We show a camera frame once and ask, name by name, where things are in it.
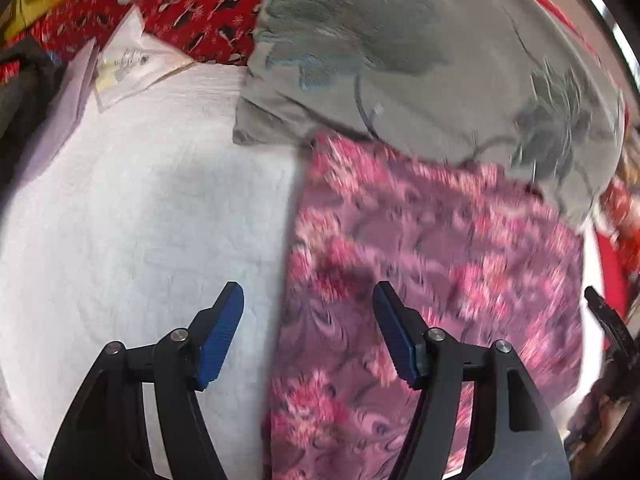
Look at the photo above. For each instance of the dark green puffer jacket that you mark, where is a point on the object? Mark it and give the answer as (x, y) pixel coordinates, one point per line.
(25, 95)

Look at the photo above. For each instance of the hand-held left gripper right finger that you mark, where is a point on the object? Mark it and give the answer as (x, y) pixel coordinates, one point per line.
(395, 335)

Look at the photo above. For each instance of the red patterned blanket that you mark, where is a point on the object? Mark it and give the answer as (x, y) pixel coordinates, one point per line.
(190, 10)

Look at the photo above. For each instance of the purple floral shirt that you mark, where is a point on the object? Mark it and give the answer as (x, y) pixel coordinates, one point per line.
(400, 240)

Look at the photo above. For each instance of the grey floral pillow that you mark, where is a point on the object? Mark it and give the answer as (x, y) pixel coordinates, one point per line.
(425, 60)

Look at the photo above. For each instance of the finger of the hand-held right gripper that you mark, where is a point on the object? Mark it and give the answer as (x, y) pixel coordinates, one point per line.
(607, 317)

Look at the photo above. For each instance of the white quilted mattress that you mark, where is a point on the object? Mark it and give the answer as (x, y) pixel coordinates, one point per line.
(125, 235)

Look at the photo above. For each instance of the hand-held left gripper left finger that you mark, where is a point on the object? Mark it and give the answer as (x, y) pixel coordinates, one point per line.
(222, 335)

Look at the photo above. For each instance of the chrome metal rail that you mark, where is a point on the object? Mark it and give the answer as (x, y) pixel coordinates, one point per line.
(607, 12)

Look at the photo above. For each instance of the white plastic bag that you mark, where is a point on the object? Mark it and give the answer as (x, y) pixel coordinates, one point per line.
(130, 55)

